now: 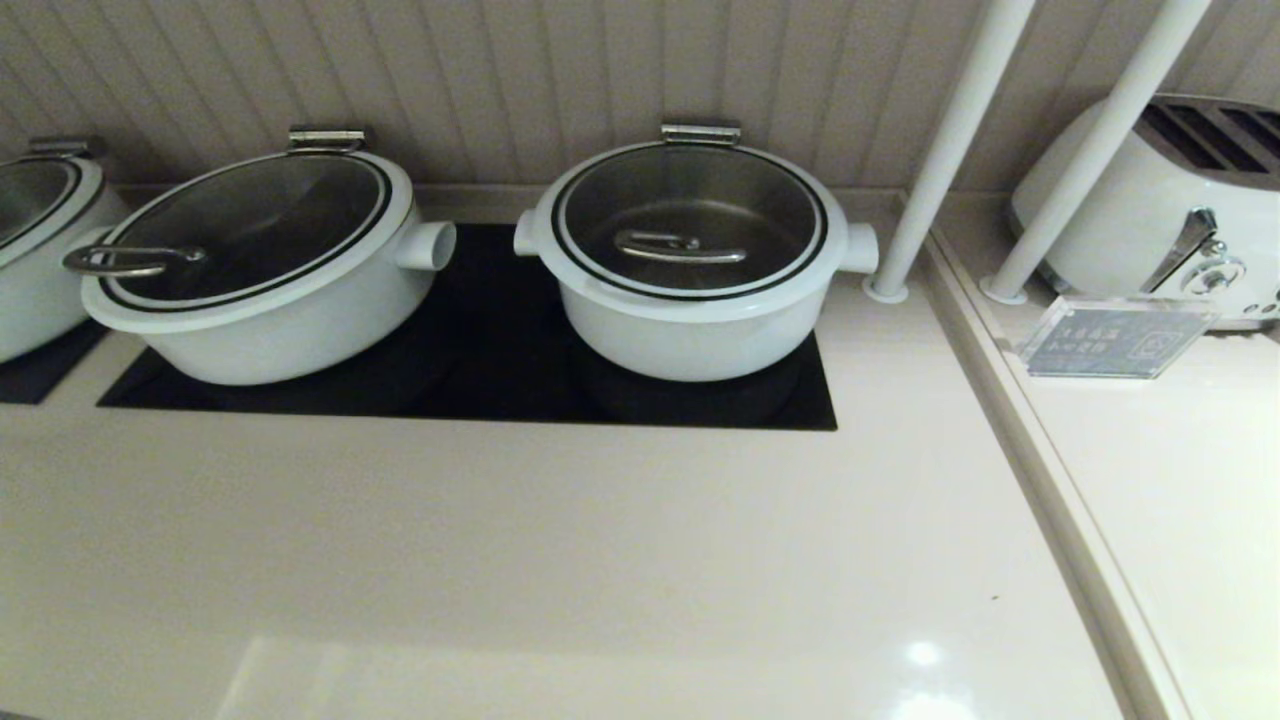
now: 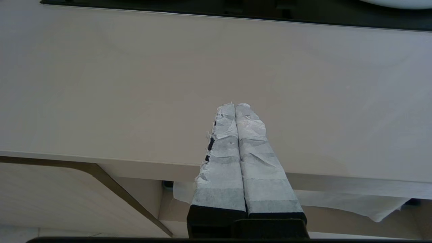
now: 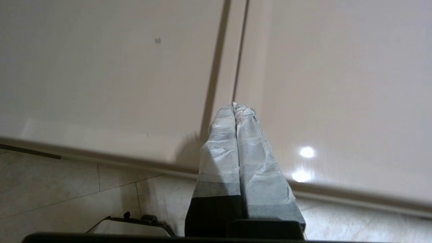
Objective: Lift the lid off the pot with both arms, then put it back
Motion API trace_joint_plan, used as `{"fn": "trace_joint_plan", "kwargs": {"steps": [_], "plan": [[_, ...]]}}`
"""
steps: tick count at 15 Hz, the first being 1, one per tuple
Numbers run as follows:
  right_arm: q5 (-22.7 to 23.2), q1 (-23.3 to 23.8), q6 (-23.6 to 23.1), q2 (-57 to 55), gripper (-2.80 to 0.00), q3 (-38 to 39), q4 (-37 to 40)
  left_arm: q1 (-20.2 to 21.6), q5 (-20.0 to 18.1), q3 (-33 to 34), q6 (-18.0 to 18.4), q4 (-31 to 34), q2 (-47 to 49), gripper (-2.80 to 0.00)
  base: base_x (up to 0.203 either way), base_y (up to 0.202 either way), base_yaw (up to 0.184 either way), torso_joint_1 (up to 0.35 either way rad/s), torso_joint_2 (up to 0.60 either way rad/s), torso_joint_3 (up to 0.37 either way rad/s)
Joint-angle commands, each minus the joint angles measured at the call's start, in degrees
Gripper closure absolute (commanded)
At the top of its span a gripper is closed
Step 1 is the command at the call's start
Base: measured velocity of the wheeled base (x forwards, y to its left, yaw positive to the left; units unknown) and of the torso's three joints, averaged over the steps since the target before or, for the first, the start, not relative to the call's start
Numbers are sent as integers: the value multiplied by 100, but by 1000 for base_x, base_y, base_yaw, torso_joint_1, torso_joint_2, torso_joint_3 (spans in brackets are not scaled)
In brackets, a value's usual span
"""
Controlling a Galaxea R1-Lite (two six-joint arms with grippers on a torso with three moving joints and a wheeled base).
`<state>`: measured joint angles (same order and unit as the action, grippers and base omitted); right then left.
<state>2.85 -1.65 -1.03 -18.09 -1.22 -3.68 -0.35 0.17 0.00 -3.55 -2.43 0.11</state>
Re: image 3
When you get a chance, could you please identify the black camera cable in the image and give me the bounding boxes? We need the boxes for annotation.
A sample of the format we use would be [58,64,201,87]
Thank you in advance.
[85,211,177,237]

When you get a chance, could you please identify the right gripper clear right finger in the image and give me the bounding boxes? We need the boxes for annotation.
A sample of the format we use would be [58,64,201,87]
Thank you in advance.
[232,102,306,237]

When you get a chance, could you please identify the right gripper clear left finger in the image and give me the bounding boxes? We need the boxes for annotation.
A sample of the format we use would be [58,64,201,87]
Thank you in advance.
[185,105,243,237]

